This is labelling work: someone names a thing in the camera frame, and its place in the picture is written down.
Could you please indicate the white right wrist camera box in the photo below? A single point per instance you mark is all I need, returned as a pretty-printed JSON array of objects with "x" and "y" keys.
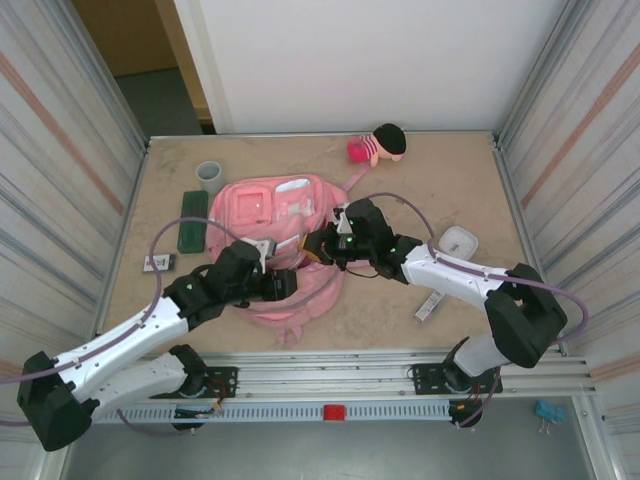
[{"x": 345, "y": 225}]

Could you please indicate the pink striped plush toy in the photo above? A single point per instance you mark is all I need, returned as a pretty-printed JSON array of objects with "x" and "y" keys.
[{"x": 380, "y": 145}]

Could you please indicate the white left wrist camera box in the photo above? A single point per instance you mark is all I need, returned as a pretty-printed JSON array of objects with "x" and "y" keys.
[{"x": 262, "y": 247}]

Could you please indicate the red button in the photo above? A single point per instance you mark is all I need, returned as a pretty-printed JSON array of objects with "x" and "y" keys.
[{"x": 334, "y": 412}]

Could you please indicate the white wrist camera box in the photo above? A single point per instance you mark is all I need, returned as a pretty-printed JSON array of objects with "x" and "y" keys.
[
  {"x": 345, "y": 225},
  {"x": 262, "y": 247}
]

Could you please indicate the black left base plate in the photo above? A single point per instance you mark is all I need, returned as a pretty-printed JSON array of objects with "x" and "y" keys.
[{"x": 225, "y": 377}]

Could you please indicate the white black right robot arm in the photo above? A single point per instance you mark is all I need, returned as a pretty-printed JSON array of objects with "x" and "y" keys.
[{"x": 450, "y": 270}]

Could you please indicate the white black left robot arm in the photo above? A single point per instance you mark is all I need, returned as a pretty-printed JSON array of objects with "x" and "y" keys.
[{"x": 125, "y": 340}]

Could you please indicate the aluminium mounting rail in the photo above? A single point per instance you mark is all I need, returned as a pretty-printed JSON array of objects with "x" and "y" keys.
[{"x": 325, "y": 372}]

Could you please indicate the pink backpack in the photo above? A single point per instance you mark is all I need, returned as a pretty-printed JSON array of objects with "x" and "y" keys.
[{"x": 300, "y": 300}]

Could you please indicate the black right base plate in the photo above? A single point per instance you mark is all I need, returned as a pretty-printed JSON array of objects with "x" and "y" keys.
[{"x": 425, "y": 377}]

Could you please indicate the dark green rectangular block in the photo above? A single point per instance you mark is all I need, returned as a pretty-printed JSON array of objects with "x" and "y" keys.
[{"x": 192, "y": 220}]

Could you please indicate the wooden door frame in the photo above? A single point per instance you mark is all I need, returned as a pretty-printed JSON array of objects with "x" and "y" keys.
[{"x": 185, "y": 60}]

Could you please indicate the blue clip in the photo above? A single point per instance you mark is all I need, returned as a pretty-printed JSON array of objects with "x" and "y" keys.
[{"x": 550, "y": 411}]

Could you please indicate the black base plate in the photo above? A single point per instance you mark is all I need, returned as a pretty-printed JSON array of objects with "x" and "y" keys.
[
  {"x": 225, "y": 377},
  {"x": 425, "y": 377}
]

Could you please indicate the grey plastic cup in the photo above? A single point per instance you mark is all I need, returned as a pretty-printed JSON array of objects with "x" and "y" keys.
[{"x": 210, "y": 175}]

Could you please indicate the small black white box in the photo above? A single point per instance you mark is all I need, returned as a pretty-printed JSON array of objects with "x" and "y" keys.
[{"x": 160, "y": 263}]

